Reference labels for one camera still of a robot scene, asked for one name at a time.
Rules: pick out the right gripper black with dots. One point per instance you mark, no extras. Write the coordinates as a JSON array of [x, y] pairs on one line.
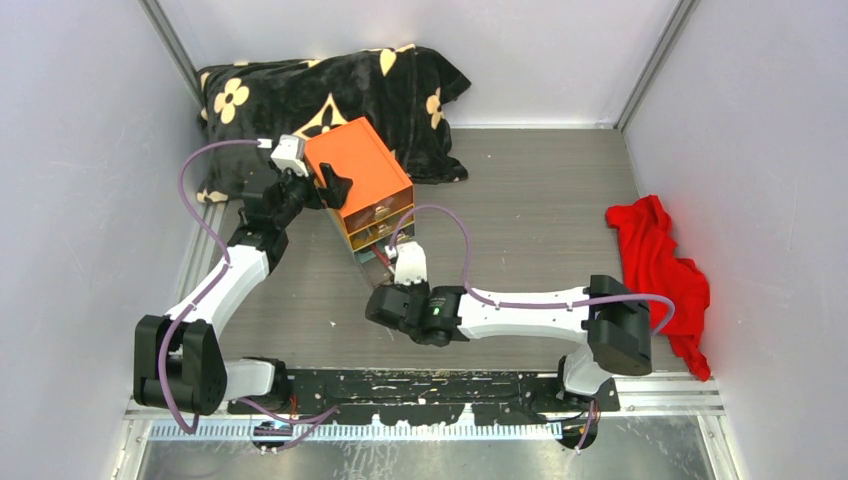
[[422, 285]]

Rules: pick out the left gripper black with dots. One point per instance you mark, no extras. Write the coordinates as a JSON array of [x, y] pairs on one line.
[[335, 194]]

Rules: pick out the orange drawer organizer box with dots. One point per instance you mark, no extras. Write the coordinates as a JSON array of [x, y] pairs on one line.
[[381, 191]]

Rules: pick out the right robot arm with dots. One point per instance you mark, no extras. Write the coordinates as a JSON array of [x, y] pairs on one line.
[[610, 326]]

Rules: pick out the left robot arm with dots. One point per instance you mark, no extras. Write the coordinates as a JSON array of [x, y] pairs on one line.
[[178, 363]]

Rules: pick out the black floral blanket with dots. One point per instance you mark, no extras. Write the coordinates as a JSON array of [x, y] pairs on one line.
[[401, 91]]

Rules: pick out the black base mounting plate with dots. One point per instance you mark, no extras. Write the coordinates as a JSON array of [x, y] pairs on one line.
[[426, 397]]

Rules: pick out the red cloth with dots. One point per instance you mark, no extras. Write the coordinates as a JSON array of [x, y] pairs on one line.
[[650, 265]]

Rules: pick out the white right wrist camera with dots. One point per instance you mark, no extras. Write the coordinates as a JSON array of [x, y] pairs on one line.
[[410, 264]]

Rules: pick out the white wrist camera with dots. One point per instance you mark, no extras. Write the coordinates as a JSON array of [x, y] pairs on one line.
[[289, 154], [410, 264]]

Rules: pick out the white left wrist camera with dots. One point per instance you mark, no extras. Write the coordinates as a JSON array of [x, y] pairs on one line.
[[289, 154]]

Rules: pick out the aluminium front rail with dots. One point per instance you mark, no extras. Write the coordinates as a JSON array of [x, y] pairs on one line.
[[658, 395]]

